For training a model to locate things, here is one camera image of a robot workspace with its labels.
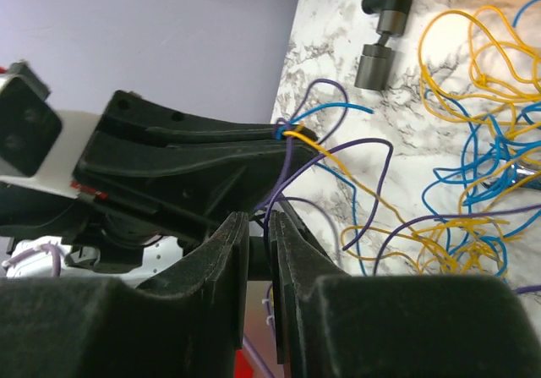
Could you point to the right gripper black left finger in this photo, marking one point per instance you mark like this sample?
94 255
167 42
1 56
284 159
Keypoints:
184 322

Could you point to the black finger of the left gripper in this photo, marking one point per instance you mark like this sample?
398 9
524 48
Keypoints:
131 122

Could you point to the small open-end wrench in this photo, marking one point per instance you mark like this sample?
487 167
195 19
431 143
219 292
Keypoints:
524 177

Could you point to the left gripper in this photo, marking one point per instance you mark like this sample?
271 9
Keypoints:
185 191

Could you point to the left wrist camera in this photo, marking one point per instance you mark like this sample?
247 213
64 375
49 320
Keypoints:
40 146

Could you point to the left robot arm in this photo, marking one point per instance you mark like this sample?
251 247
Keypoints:
141 173

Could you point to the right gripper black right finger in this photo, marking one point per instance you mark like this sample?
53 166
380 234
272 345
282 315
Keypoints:
332 324

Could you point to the black T-shaped socket tool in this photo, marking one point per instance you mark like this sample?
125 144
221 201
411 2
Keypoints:
376 59

